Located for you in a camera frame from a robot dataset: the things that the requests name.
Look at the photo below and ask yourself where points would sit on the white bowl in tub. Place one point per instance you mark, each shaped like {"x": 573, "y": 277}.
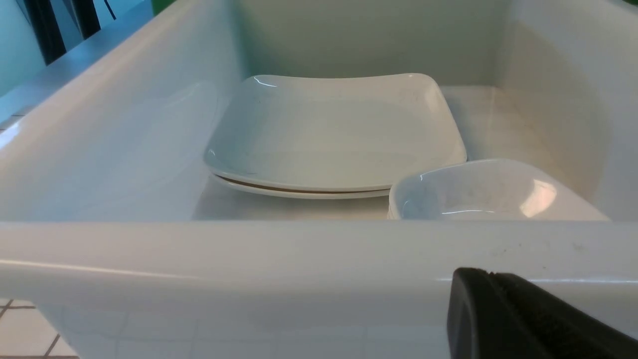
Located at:
{"x": 494, "y": 189}

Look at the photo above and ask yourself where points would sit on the lower white plate in tub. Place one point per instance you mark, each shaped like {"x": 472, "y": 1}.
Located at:
{"x": 301, "y": 194}

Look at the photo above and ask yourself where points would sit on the white plate in tub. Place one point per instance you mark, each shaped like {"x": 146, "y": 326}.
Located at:
{"x": 301, "y": 194}
{"x": 334, "y": 135}

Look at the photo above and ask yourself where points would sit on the top white plate in tub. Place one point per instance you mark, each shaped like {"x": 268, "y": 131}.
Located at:
{"x": 334, "y": 135}

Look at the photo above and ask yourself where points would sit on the large white plastic tub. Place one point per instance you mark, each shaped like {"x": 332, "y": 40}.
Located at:
{"x": 113, "y": 227}

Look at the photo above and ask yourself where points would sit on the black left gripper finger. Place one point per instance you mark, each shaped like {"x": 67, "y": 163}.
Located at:
{"x": 504, "y": 316}

